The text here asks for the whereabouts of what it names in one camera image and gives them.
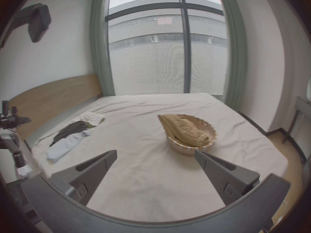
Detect green garment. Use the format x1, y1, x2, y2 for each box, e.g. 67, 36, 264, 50
85, 120, 105, 130

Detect window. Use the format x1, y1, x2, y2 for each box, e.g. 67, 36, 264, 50
107, 0, 229, 96

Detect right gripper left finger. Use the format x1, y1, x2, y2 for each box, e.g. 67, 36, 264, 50
51, 150, 118, 206

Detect tan shorts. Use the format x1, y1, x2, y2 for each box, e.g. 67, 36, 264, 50
158, 114, 210, 148

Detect white garment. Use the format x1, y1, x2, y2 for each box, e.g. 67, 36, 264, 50
80, 112, 105, 126

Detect round woven basket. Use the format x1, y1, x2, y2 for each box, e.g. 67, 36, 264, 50
166, 116, 217, 155

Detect bed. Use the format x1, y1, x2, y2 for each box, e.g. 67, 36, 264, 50
8, 74, 289, 225

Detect grey-green curtain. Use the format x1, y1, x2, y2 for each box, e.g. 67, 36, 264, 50
90, 0, 115, 96
215, 0, 248, 111

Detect black garment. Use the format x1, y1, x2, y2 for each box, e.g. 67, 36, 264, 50
50, 120, 94, 147

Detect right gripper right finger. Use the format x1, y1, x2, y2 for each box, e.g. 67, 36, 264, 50
195, 150, 260, 206

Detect pale blue garment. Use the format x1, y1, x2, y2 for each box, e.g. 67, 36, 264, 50
46, 130, 92, 163

